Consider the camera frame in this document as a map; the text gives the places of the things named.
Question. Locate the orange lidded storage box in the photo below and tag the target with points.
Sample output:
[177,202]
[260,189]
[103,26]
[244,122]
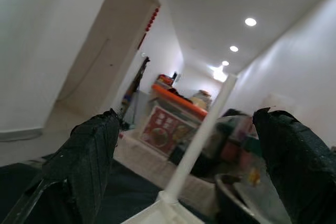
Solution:
[181,100]

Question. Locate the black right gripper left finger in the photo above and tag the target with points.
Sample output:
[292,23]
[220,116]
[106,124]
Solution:
[78,166]

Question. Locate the clear plastic bin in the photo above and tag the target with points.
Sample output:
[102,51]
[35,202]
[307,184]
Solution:
[236,132]

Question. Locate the round ceiling light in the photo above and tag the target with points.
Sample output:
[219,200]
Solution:
[233,48]
[225,63]
[250,22]

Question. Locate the red printed carton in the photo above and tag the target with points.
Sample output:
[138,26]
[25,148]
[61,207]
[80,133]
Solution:
[162,129]

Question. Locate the black table cloth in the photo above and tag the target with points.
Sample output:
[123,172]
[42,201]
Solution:
[131,192]

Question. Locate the white plastic table top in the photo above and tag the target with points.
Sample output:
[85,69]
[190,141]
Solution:
[168,211]

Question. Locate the white plastic table leg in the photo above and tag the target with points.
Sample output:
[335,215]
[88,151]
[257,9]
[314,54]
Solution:
[202,134]

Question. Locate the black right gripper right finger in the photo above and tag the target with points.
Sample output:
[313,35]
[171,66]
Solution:
[299,171]

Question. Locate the red hanging decoration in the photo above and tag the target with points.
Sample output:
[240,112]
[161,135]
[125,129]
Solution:
[152,18]

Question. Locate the black plastic bag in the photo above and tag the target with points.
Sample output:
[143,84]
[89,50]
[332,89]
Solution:
[189,161]

